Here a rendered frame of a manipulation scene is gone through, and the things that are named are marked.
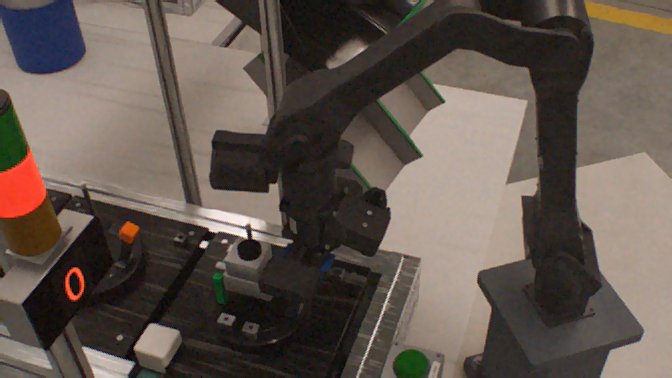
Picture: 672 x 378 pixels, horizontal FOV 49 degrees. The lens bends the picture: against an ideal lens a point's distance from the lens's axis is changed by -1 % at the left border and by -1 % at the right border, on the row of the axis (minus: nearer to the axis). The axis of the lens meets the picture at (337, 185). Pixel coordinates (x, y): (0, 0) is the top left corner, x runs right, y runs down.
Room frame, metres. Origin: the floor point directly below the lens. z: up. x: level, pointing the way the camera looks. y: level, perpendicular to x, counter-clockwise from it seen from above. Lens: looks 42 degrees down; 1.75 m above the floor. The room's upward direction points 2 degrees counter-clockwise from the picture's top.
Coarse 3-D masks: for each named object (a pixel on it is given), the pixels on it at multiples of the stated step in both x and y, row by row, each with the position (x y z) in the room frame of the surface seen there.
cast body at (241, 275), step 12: (240, 240) 0.64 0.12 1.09; (252, 240) 0.63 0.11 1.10; (240, 252) 0.61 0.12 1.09; (252, 252) 0.61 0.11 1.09; (264, 252) 0.62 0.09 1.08; (216, 264) 0.64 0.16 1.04; (228, 264) 0.61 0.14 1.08; (240, 264) 0.60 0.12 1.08; (252, 264) 0.60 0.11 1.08; (264, 264) 0.61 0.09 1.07; (228, 276) 0.61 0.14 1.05; (240, 276) 0.61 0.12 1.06; (252, 276) 0.60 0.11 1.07; (228, 288) 0.61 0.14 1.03; (240, 288) 0.61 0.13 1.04; (252, 288) 0.60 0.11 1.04; (264, 300) 0.60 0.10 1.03
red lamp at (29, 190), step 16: (32, 160) 0.49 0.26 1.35; (0, 176) 0.46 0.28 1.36; (16, 176) 0.47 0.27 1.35; (32, 176) 0.48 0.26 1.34; (0, 192) 0.46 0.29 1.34; (16, 192) 0.47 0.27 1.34; (32, 192) 0.48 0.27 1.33; (0, 208) 0.46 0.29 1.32; (16, 208) 0.46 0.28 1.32; (32, 208) 0.47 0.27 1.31
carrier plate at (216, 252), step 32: (224, 256) 0.72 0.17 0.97; (192, 288) 0.67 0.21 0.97; (320, 288) 0.66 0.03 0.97; (352, 288) 0.66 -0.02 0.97; (160, 320) 0.61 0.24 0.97; (192, 320) 0.61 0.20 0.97; (320, 320) 0.60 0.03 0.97; (352, 320) 0.61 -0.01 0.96; (192, 352) 0.56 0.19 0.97; (224, 352) 0.56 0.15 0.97; (288, 352) 0.55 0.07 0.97; (320, 352) 0.55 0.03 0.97
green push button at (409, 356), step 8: (400, 352) 0.55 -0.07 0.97; (408, 352) 0.55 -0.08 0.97; (416, 352) 0.55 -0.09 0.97; (400, 360) 0.54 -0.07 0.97; (408, 360) 0.54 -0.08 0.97; (416, 360) 0.54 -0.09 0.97; (424, 360) 0.54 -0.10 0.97; (400, 368) 0.52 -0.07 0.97; (408, 368) 0.52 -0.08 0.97; (416, 368) 0.52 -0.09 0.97; (424, 368) 0.52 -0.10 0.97; (408, 376) 0.52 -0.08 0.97; (416, 376) 0.51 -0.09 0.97
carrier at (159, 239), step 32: (160, 224) 0.79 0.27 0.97; (192, 224) 0.79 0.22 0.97; (160, 256) 0.73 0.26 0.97; (192, 256) 0.73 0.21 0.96; (96, 288) 0.65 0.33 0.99; (128, 288) 0.67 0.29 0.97; (160, 288) 0.67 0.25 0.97; (96, 320) 0.61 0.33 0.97; (128, 320) 0.61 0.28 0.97; (128, 352) 0.56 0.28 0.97
